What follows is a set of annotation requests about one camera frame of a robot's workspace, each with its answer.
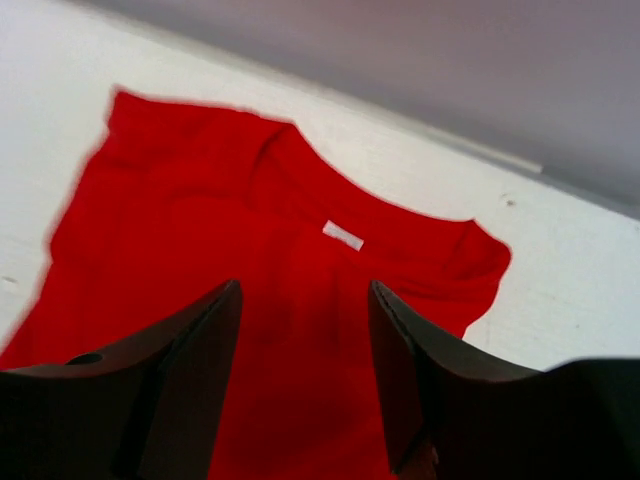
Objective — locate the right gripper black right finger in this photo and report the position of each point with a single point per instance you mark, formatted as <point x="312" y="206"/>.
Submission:
<point x="453" y="411"/>

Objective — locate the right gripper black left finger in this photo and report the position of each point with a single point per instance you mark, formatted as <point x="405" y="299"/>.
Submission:
<point x="145" y="407"/>

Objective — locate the red t-shirt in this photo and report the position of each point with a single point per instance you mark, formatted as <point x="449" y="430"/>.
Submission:
<point x="180" y="198"/>

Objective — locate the white neck label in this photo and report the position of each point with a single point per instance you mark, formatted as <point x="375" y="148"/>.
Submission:
<point x="336" y="232"/>

